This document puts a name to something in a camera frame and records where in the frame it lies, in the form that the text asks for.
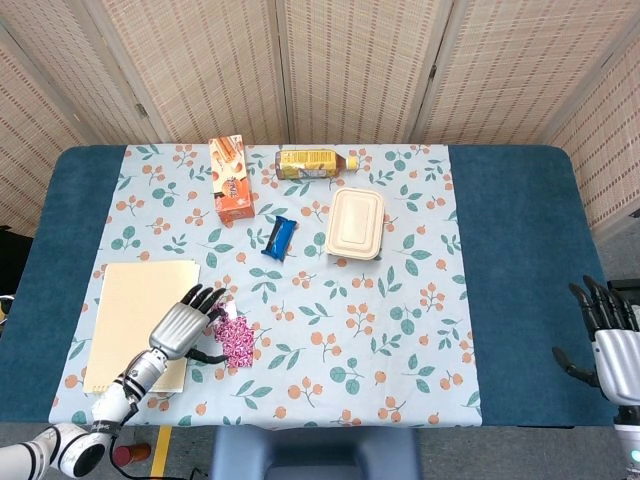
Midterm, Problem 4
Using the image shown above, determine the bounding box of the orange biscuit box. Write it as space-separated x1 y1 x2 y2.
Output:
208 133 256 224

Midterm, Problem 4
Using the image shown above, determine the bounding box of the blue snack packet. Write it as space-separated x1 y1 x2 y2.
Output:
260 214 299 261

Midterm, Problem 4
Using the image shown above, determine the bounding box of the blue table cover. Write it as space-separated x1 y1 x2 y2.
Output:
0 143 634 431

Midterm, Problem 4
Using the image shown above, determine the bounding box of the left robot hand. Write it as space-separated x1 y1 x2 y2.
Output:
148 283 230 365

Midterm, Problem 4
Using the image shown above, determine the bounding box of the black device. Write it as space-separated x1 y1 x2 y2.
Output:
606 278 640 302

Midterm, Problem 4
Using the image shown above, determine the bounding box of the beige lidded lunch box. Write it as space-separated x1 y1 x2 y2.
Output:
324 187 386 262

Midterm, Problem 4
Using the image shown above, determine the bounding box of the floral tablecloth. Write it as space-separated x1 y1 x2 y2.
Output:
48 143 484 430

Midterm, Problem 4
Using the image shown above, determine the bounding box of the black floor cable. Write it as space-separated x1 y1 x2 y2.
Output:
117 462 209 480

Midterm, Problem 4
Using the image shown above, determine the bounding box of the woven folding screen panel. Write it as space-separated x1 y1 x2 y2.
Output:
0 27 86 236
544 34 640 244
0 0 174 146
275 0 457 146
82 0 292 146
408 0 640 147

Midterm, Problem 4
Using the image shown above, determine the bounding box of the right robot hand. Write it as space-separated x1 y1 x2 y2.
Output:
551 274 640 406

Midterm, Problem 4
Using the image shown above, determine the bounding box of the cream notebook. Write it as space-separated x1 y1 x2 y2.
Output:
82 258 202 396

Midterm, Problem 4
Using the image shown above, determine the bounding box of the black case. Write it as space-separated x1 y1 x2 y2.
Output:
0 227 35 297

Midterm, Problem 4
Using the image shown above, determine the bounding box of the red bottle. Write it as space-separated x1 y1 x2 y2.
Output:
112 442 152 469

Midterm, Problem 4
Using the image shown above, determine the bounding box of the yellow label tea bottle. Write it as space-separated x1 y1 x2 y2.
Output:
273 148 360 181

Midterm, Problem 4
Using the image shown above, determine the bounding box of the yellow floor tape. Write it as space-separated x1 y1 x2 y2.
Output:
149 426 173 480

